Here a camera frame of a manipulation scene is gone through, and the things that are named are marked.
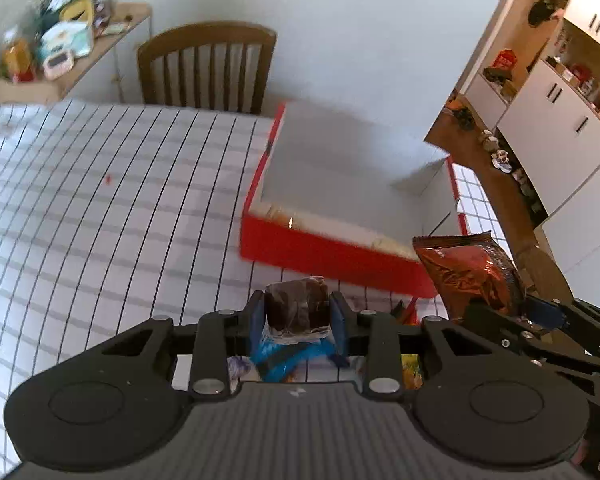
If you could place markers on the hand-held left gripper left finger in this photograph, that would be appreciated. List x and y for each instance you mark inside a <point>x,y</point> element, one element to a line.
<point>257,317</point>

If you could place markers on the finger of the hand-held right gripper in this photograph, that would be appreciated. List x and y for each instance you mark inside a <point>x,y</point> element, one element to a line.
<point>545,311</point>
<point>517,337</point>

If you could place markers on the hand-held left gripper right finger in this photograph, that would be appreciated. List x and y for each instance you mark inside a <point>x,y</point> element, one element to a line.
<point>338,321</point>

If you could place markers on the brown cake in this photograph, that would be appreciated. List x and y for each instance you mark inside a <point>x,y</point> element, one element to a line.
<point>296,305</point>

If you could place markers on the purple snack packet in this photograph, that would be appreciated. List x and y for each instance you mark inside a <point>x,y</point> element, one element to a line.
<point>239,367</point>

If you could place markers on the red cardboard box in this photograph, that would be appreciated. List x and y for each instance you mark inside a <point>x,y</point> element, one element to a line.
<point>330,255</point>

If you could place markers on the orange brown snack packet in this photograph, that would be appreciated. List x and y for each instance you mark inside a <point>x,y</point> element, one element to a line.
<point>462,270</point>

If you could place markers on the person's right hand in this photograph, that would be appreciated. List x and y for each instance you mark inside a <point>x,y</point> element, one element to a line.
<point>597,457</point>

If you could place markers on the red orange snack packet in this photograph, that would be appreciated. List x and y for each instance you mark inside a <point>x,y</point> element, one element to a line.
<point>405,312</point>

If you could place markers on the yellow snack packet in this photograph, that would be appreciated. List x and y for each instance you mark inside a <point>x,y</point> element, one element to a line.
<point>411,372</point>

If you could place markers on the white patterned shoes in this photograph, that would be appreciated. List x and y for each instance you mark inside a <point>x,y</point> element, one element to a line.
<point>501,161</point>

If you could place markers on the checked white tablecloth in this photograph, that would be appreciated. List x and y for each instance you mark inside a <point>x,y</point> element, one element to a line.
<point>105,220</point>

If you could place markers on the white cabinet unit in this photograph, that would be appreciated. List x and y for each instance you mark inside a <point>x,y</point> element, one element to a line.
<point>555,105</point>

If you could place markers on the slatted wooden chair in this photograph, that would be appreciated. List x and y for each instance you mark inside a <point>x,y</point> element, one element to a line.
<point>205,67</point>

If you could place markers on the black hat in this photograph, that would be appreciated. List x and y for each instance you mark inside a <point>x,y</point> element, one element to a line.
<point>544,9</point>

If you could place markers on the wooden side table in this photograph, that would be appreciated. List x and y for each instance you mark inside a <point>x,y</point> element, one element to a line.
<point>107,42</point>

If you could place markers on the white digital timer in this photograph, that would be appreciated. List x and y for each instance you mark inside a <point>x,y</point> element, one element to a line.
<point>59,66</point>

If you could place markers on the pale tissue pack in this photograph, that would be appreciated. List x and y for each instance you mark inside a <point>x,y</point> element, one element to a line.
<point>66,40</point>

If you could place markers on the orange drink bottle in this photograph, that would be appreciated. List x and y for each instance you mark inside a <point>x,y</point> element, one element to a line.
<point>17,57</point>

